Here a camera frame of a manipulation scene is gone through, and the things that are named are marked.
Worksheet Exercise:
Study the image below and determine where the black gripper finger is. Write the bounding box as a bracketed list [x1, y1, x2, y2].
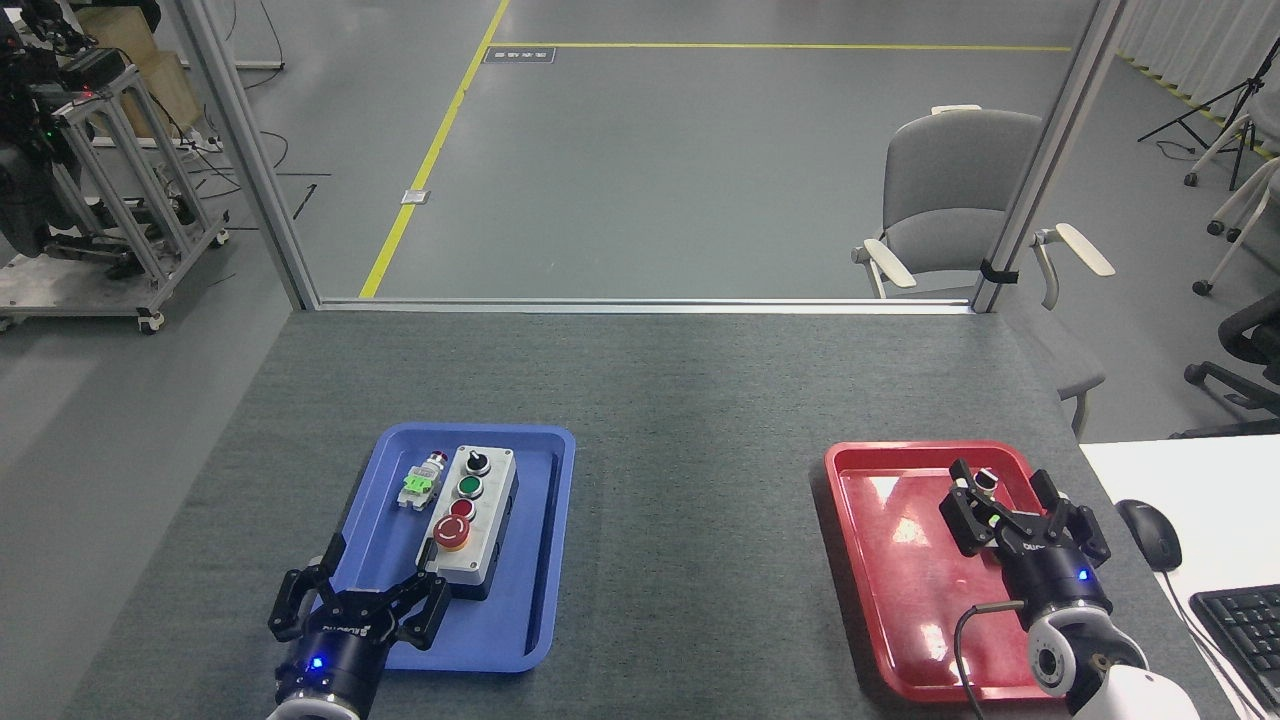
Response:
[938, 458, 1021, 559]
[1035, 470, 1113, 563]
[385, 572, 451, 651]
[268, 533, 347, 641]

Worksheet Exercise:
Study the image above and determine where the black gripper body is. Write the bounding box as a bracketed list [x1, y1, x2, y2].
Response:
[1000, 530, 1113, 629]
[275, 592, 399, 717]

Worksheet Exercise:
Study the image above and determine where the grey four-button control box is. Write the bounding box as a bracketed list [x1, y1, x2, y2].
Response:
[415, 445, 521, 602]

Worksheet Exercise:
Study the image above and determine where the brown cardboard box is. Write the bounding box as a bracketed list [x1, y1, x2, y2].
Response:
[75, 5, 206, 141]

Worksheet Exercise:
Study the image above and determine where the black computer mouse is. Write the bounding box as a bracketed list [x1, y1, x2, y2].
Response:
[1116, 498, 1183, 573]

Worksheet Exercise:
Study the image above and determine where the red plastic tray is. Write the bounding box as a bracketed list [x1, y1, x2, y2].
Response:
[824, 441, 1079, 703]

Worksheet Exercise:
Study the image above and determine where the blue plastic tray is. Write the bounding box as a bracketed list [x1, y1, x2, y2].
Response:
[320, 423, 577, 673]

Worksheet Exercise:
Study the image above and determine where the white desk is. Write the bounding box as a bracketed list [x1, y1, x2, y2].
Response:
[1078, 434, 1280, 720]

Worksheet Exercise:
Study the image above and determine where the black keyboard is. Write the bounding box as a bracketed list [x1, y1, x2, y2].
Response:
[1189, 585, 1280, 716]

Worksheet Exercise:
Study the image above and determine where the black office chair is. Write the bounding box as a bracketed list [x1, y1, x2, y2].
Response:
[1170, 290, 1280, 441]

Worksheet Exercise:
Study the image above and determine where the grey chair with white armrests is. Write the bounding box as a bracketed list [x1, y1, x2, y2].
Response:
[852, 105, 1116, 441]

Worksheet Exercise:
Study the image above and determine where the white chair base on wheels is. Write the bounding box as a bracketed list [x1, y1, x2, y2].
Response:
[1185, 105, 1280, 296]

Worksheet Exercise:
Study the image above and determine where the black tripod stand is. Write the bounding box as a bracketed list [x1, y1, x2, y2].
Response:
[1137, 38, 1280, 191]

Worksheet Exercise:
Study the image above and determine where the black machine on cart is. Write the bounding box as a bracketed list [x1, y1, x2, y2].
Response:
[0, 0, 131, 261]

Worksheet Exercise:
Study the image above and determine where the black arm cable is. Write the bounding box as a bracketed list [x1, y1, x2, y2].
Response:
[953, 600, 1027, 720]

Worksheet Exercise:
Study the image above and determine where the red-headed push button switch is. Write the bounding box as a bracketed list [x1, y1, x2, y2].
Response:
[397, 451, 451, 509]

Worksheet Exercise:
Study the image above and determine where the silver frame post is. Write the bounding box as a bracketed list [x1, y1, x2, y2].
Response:
[178, 0, 321, 311]
[972, 0, 1129, 314]

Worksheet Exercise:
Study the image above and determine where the silver frame rail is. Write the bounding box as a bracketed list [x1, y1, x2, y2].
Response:
[318, 297, 976, 315]

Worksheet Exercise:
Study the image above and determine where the aluminium frame cart on wheels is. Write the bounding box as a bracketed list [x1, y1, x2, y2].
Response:
[0, 60, 231, 336]

